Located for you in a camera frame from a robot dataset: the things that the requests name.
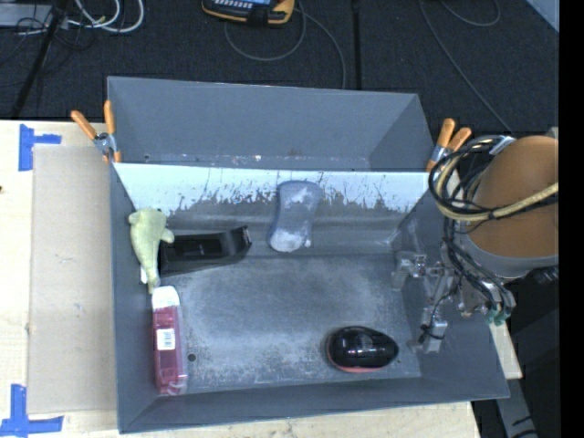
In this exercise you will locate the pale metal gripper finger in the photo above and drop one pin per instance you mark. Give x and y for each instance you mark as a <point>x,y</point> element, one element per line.
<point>435,331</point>
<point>416,266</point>

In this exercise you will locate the pale green toy animal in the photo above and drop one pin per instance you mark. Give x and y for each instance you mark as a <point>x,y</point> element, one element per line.
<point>147,240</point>

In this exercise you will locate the black and red computer mouse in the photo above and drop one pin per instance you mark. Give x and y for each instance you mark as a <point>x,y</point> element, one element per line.
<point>362,349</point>

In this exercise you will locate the red box with white label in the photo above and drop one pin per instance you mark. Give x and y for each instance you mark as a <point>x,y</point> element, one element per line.
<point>168,340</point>

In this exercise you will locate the grey metal bin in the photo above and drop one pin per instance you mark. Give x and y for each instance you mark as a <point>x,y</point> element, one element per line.
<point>283,299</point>

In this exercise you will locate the pale wood flat board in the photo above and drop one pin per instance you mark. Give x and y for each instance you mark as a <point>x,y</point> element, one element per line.
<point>68,281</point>

